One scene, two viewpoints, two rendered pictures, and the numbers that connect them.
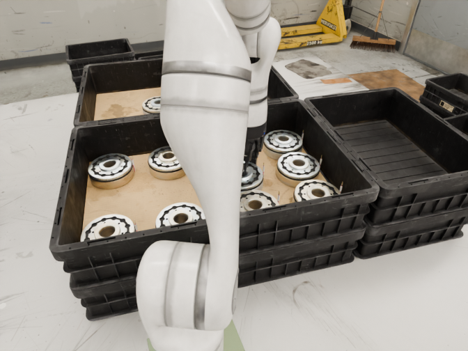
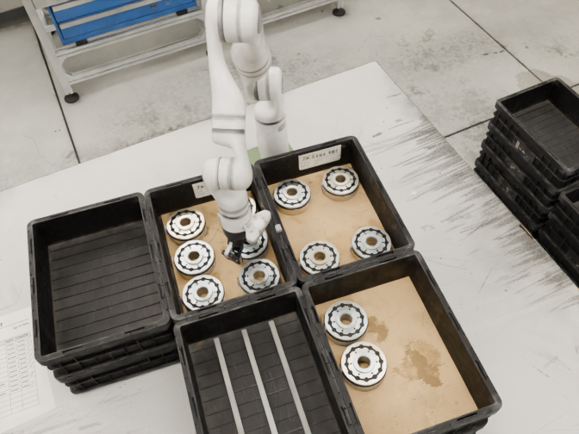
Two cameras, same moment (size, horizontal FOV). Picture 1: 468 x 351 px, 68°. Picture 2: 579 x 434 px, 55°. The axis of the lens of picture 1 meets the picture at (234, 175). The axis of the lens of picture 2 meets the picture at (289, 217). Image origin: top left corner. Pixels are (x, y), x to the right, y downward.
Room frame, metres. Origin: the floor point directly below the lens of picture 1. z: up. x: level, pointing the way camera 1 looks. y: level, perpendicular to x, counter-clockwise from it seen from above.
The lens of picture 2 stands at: (1.43, 0.08, 2.07)
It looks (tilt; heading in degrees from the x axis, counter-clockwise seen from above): 54 degrees down; 179
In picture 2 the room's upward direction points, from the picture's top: 3 degrees counter-clockwise
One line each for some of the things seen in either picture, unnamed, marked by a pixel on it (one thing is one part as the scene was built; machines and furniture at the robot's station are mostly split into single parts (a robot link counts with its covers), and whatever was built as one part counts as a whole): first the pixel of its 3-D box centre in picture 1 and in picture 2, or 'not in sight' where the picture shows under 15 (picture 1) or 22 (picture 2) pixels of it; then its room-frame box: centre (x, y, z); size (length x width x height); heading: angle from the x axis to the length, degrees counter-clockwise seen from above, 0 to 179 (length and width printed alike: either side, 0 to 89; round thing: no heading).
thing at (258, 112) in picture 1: (242, 103); (241, 214); (0.67, -0.02, 1.02); 0.11 x 0.09 x 0.06; 60
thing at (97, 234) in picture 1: (107, 232); (340, 179); (0.45, 0.24, 0.86); 0.05 x 0.05 x 0.01
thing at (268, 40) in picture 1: (255, 59); (226, 185); (0.66, -0.04, 1.12); 0.09 x 0.07 x 0.15; 81
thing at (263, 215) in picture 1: (274, 149); (216, 236); (0.65, -0.09, 0.92); 0.40 x 0.30 x 0.02; 14
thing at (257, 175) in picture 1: (241, 174); (248, 241); (0.63, -0.02, 0.86); 0.10 x 0.10 x 0.01
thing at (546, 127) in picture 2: not in sight; (541, 162); (0.03, 1.11, 0.37); 0.40 x 0.30 x 0.45; 22
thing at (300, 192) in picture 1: (317, 195); (185, 223); (0.56, -0.18, 0.86); 0.10 x 0.10 x 0.01
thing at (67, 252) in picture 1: (139, 169); (329, 204); (0.58, 0.20, 0.92); 0.40 x 0.30 x 0.02; 14
